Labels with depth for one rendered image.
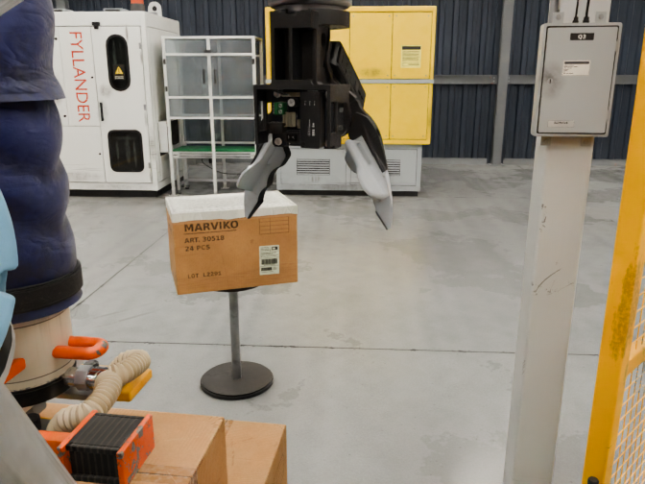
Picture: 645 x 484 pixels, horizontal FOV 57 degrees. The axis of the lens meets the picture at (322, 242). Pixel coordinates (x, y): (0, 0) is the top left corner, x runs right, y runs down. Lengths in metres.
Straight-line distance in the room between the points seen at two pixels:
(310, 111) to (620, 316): 1.04
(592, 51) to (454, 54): 9.70
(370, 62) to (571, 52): 6.43
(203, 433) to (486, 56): 10.70
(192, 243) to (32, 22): 1.97
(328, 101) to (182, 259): 2.41
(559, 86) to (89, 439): 1.45
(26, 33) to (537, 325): 1.59
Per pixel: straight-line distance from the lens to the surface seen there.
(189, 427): 1.30
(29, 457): 0.29
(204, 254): 2.88
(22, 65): 1.00
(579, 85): 1.80
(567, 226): 1.91
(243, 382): 3.33
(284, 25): 0.52
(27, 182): 1.01
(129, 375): 1.12
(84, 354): 1.08
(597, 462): 1.59
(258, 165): 0.58
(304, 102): 0.52
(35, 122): 1.02
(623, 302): 1.42
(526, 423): 2.15
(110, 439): 0.80
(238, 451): 1.91
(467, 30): 11.51
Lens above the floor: 1.64
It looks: 16 degrees down
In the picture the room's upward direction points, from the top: straight up
